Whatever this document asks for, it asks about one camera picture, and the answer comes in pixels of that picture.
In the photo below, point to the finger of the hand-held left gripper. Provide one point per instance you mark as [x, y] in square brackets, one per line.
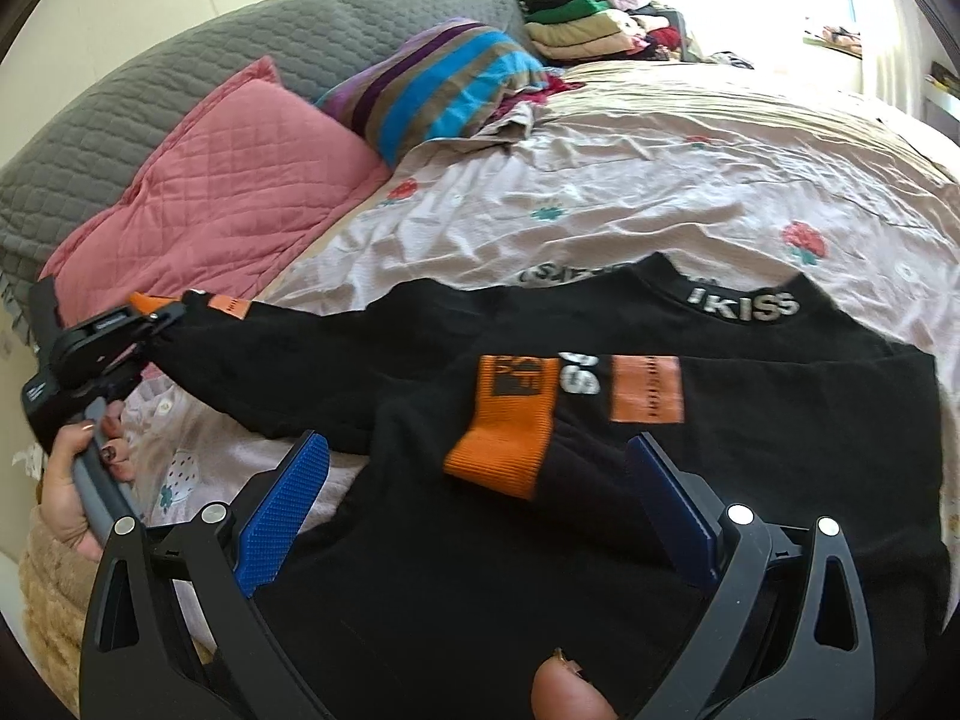
[105, 334]

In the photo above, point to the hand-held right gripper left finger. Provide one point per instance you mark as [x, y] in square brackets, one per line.
[281, 510]

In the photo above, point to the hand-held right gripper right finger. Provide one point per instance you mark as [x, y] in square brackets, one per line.
[675, 510]

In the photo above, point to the black sweater with orange patches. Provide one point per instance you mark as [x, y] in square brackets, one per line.
[450, 615]

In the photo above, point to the pile of folded clothes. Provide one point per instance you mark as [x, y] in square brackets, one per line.
[592, 30]

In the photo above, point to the person's left hand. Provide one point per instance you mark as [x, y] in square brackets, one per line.
[64, 487]

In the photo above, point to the person's right hand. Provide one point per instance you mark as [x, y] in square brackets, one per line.
[570, 686]

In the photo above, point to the pink quilted pillow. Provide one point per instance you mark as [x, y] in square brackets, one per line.
[225, 187]

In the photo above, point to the grey quilted blanket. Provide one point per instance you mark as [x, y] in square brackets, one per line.
[150, 67]

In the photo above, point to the floral beige bed sheet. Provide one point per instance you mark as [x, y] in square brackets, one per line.
[600, 187]

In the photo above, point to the striped blue purple blanket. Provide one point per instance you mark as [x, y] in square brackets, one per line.
[450, 90]

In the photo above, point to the red patterned cloth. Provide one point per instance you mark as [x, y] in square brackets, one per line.
[525, 97]

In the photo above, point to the colourful small clutter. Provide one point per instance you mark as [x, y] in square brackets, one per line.
[832, 37]

